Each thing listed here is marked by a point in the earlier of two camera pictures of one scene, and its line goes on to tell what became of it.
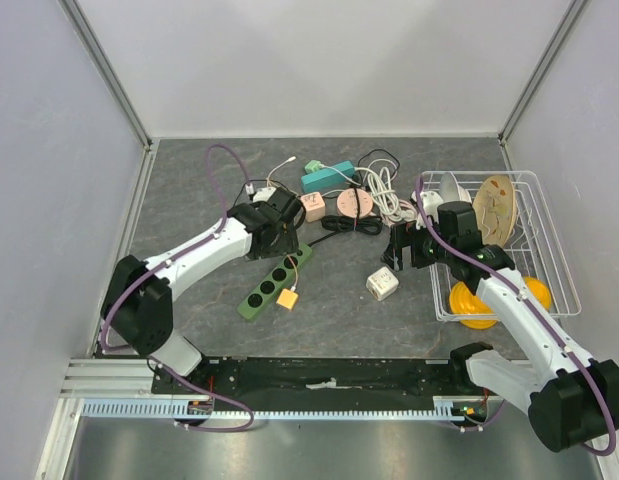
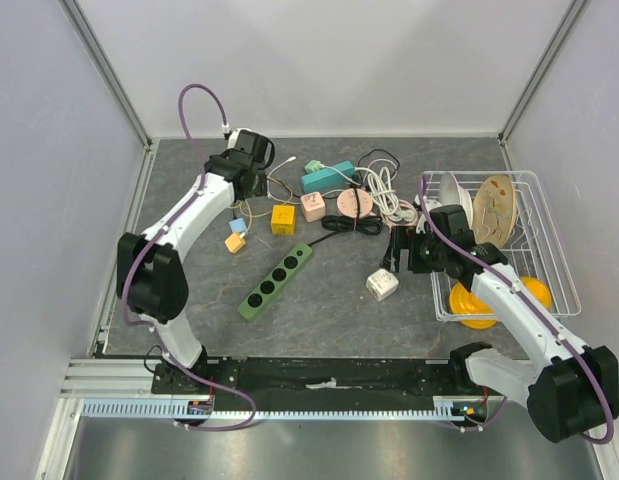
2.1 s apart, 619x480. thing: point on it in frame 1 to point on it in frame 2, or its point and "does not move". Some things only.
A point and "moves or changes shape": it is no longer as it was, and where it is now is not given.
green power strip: x=267 y=291 does not move
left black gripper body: x=284 y=244 to x=259 y=186
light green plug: x=312 y=166 does not move
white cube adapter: x=382 y=283 does not move
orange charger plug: x=287 y=299 moves or changes shape
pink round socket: x=347 y=203 does not move
